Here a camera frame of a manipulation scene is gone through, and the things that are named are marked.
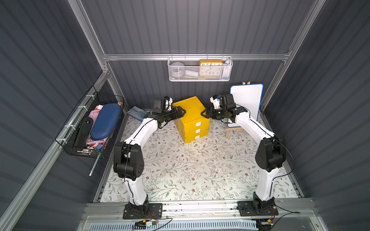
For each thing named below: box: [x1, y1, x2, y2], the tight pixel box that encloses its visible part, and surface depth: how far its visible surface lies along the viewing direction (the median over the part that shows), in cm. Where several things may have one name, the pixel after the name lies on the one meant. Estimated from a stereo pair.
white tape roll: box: [169, 61, 186, 79], surface depth 90 cm
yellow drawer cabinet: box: [172, 96, 211, 144], surface depth 92 cm
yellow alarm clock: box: [198, 58, 224, 79], surface depth 91 cm
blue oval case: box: [90, 102, 122, 141], surface depth 69 cm
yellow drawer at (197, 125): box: [183, 117, 211, 133], surface depth 88 cm
